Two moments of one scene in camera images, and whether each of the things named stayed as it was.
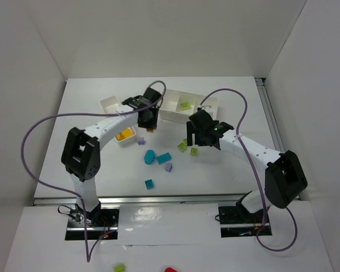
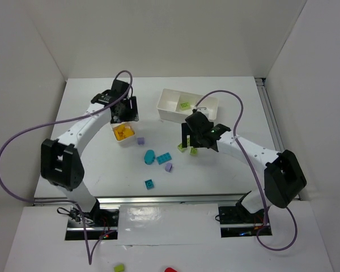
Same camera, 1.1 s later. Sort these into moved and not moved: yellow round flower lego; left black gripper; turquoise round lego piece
Moved: left black gripper
Not moved: yellow round flower lego; turquoise round lego piece
